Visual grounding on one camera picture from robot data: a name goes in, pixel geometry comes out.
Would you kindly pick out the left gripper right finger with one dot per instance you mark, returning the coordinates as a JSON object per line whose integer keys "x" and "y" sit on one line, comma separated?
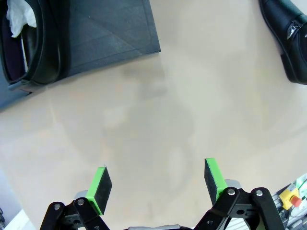
{"x": 211, "y": 177}

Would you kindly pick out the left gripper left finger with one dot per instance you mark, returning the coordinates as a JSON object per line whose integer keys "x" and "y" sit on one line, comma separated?
{"x": 100, "y": 189}

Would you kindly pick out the black leather shoe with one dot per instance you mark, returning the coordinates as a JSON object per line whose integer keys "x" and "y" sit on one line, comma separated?
{"x": 283, "y": 24}
{"x": 48, "y": 48}

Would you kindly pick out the black shoe stand platform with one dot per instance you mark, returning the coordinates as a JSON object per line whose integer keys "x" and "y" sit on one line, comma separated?
{"x": 108, "y": 28}

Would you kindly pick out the yellow emergency stop button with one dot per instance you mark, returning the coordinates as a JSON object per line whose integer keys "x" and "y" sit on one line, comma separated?
{"x": 287, "y": 195}

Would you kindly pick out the white paper shoe stuffing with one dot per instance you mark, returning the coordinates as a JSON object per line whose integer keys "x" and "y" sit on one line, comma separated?
{"x": 20, "y": 14}

